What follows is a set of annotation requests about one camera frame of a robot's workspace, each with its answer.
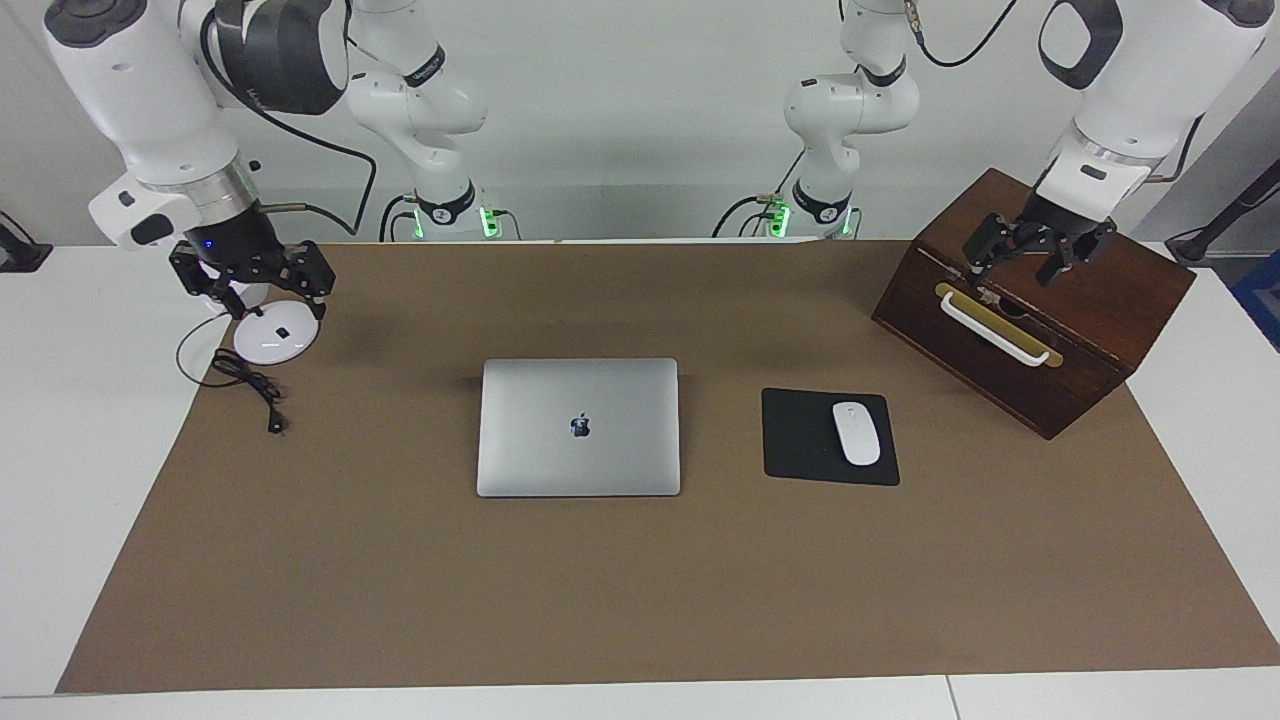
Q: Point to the black stand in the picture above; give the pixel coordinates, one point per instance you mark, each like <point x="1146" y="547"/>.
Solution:
<point x="1200" y="245"/>

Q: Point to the white desk lamp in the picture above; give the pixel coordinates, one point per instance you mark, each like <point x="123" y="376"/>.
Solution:
<point x="275" y="338"/>

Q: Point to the silver laptop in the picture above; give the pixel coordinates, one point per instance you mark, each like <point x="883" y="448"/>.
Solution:
<point x="580" y="440"/>

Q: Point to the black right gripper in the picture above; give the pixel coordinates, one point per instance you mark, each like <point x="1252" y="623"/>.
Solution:
<point x="235" y="240"/>

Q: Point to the black table clamp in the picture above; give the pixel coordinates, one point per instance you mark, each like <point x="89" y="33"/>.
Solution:
<point x="20" y="255"/>

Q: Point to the brown table mat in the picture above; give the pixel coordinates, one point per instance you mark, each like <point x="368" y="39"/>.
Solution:
<point x="640" y="580"/>

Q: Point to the dark wooden box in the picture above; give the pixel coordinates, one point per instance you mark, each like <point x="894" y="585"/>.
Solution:
<point x="1080" y="270"/>

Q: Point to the white computer mouse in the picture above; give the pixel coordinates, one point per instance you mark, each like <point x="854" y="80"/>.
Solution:
<point x="856" y="433"/>

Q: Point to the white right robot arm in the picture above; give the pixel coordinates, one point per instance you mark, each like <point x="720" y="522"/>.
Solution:
<point x="130" y="90"/>

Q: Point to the black mouse pad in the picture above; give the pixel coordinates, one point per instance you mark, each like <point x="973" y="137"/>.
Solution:
<point x="800" y="440"/>

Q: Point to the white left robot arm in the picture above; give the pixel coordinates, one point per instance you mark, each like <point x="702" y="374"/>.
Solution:
<point x="1150" y="70"/>

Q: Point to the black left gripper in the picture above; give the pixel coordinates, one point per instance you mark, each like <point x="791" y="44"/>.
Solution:
<point x="1058" y="225"/>

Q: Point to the blue object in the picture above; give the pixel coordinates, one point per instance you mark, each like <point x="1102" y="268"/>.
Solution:
<point x="1262" y="300"/>

